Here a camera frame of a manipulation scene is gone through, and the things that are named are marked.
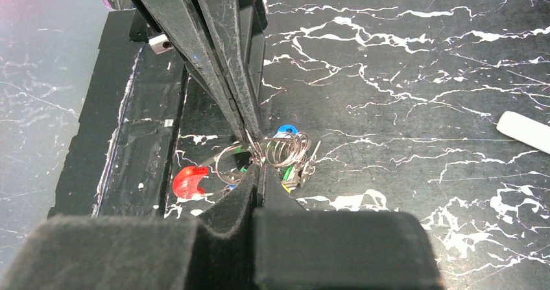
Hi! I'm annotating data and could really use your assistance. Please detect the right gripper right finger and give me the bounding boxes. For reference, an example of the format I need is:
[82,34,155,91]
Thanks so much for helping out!
[253,166,443,289]

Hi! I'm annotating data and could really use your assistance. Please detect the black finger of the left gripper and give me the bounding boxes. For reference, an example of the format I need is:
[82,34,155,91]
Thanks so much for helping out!
[132,0,226,118]

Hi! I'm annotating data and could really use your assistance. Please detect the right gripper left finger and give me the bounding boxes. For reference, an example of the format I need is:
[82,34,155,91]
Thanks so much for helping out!
[4,165,261,289]

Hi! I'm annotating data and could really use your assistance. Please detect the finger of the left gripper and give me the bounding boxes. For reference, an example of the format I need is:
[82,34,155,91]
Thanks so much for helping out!
[197,0,267,142]

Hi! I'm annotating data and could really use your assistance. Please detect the green key tag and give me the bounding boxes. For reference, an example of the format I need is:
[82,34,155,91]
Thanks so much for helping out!
[281,164,301,187]

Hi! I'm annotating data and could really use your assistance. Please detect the red white keyring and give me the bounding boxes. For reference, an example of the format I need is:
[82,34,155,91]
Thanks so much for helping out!
[171,131,321,200]

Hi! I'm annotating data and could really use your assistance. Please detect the blue key tag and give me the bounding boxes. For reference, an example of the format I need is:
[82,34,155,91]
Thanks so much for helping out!
[274,125,298,138]

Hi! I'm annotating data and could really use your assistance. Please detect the orange grey marker pen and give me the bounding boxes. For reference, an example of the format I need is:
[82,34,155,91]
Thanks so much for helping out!
[496,111,549,154]

